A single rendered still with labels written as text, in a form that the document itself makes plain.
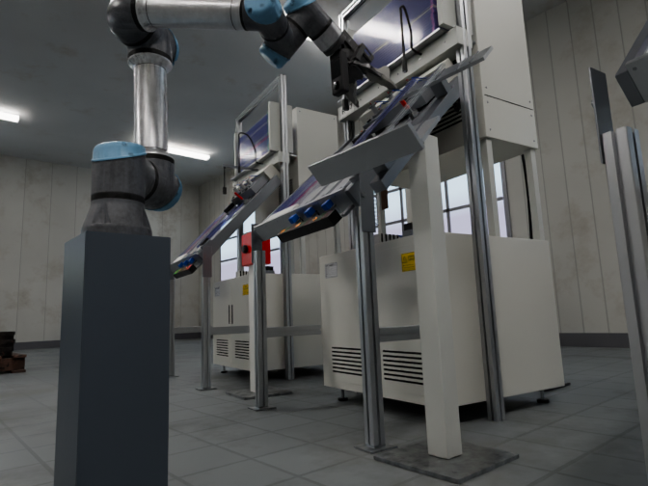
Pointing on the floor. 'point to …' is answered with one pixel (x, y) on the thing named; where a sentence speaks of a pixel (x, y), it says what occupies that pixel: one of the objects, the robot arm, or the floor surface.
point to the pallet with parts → (10, 363)
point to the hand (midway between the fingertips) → (376, 100)
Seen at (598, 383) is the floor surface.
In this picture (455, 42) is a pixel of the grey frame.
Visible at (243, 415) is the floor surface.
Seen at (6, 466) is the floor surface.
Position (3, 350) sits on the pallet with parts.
